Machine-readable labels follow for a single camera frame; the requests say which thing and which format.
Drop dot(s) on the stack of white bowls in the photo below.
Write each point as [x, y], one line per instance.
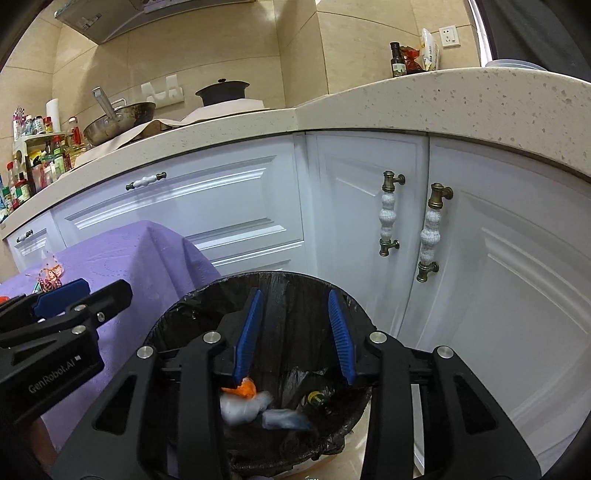
[515, 64]

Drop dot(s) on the round bin with black bag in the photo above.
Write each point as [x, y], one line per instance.
[295, 304]

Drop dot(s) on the white snack packet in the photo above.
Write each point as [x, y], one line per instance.
[430, 48]

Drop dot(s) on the purple tablecloth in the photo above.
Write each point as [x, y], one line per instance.
[134, 258]

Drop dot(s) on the wide white cabinet door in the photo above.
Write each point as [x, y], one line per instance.
[517, 286]

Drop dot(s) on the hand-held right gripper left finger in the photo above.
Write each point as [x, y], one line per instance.
[250, 332]

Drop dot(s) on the group of condiment bottles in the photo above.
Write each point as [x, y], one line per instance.
[41, 161]

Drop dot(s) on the blue white wrapper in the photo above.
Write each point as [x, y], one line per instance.
[286, 419]

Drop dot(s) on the white drawer front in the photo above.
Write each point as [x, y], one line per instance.
[207, 203]

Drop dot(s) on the red white candy wrapper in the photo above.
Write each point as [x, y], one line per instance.
[50, 276]

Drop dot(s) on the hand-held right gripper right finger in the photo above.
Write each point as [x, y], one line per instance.
[342, 341]

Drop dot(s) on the range hood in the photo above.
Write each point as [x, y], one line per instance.
[115, 18]

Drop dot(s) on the white wall hook rack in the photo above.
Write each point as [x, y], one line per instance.
[161, 90]

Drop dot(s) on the paper towel roll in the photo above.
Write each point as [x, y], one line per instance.
[53, 115]

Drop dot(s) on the orange-dotted clear plastic wrapper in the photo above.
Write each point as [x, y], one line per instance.
[240, 408]

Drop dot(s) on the red snack packet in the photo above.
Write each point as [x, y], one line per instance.
[411, 57]

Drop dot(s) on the beige stove cover cloth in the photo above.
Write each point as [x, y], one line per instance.
[184, 121]

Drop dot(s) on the narrow white cabinet door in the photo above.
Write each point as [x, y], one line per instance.
[346, 221]

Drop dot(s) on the black lidded pot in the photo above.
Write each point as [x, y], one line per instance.
[222, 92]

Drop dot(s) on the white wall socket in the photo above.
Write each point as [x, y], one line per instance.
[449, 36]

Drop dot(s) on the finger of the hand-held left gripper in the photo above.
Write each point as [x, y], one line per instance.
[108, 297]
[62, 295]

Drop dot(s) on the steel wok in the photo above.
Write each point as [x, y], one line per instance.
[120, 122]

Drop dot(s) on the small white cabinet front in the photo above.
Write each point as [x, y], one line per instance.
[32, 254]

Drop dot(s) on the green yellow scrap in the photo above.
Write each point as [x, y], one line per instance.
[316, 397]

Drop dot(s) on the dark glass bottle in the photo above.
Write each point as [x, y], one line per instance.
[397, 62]

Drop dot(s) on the orange wrapper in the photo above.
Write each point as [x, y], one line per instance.
[242, 390]

